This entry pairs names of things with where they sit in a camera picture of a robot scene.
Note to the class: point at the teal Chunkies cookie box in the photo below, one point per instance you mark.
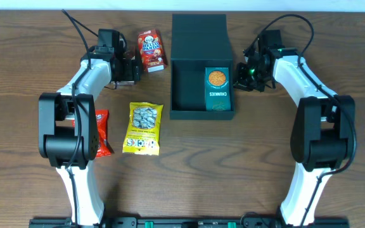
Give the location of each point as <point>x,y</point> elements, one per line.
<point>217,90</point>

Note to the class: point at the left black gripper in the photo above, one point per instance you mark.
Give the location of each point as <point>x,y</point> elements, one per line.
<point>132,72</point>

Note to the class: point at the red Hello Panda box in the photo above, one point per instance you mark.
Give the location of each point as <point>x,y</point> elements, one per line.
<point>151,51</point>

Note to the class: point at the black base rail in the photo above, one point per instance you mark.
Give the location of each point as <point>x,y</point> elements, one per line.
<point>132,222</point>

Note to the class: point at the brown Pocky box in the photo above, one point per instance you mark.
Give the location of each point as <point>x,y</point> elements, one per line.
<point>127,68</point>

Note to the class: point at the black gift box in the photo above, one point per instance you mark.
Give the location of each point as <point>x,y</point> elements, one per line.
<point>198,41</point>

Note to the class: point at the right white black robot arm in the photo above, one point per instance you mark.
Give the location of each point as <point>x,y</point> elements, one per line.
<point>323,138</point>

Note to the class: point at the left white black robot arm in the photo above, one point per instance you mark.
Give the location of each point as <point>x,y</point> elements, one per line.
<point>68,130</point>

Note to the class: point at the red Hacks candy bag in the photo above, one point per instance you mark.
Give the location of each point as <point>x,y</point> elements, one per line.
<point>102,125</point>

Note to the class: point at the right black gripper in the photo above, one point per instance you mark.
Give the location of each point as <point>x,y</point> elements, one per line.
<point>243,76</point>

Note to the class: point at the yellow Hacks candy bag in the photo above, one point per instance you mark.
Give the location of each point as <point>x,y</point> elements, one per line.
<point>143,130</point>

